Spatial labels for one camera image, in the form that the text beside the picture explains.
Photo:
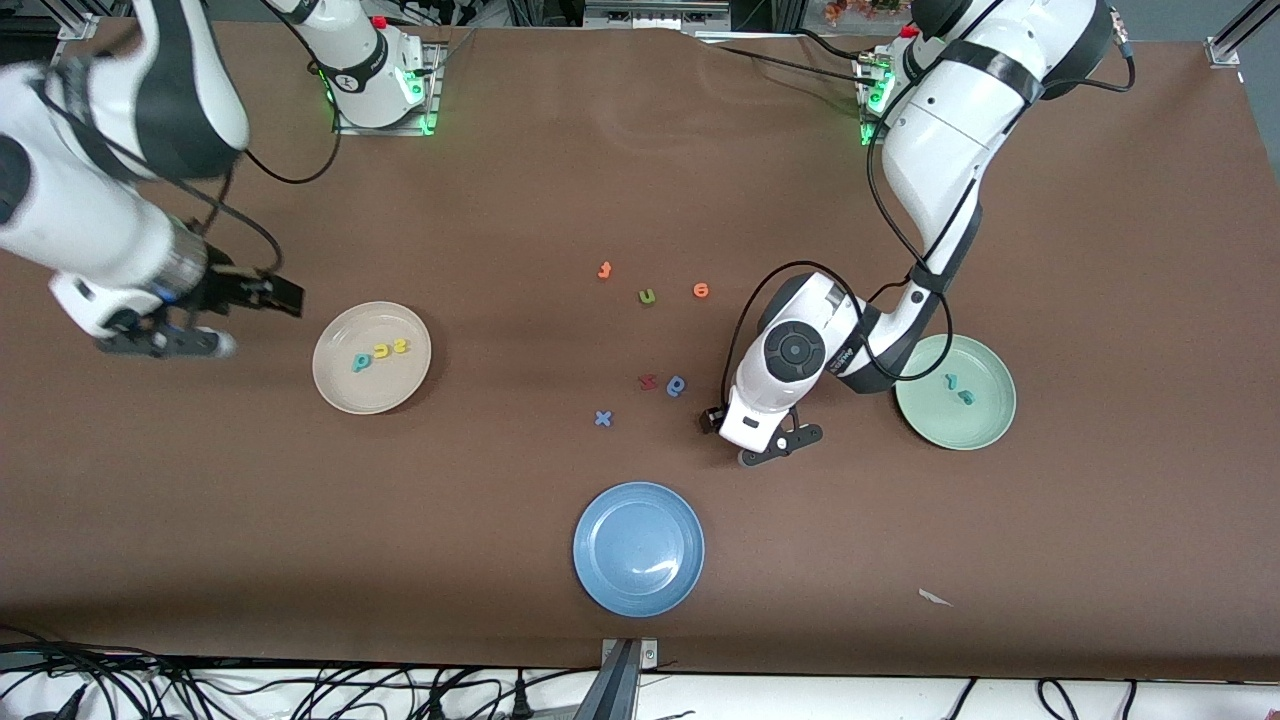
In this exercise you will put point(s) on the teal foam letter b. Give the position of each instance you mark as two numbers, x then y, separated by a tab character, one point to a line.
360	363

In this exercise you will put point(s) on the brown table cover sheet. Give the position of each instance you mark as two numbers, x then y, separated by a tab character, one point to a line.
640	150

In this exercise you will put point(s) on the black camera pole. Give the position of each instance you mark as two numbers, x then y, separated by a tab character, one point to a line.
615	690

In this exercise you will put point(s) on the blue plate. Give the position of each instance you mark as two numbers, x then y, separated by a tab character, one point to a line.
638	550

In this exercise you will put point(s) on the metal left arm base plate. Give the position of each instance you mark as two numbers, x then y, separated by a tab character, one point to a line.
868	140

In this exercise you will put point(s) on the white paper scrap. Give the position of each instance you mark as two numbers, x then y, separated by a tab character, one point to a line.
935	598

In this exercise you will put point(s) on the silver camera mount bracket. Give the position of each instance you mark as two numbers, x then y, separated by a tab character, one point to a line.
650	655

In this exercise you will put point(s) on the beige brown plate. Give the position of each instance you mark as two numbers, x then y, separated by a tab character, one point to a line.
372	385

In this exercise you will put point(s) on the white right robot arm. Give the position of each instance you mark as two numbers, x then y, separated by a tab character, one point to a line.
100	220

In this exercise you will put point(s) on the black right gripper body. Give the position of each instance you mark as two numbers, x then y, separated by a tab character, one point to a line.
226	290

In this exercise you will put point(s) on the orange flower decoration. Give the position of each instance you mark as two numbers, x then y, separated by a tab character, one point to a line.
860	10

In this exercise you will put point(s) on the blue foam letter a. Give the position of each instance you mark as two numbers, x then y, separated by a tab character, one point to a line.
676	386

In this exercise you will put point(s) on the aluminium frame corner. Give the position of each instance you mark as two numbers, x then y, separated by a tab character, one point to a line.
1225	48
78	22

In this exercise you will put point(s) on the grey metal equipment box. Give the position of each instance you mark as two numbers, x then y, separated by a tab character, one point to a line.
650	15

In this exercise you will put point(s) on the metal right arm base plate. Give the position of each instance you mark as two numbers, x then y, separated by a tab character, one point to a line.
385	130

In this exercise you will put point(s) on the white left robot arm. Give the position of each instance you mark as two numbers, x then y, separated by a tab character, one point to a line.
950	130

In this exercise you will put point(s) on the green plate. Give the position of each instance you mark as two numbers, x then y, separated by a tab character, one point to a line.
960	425

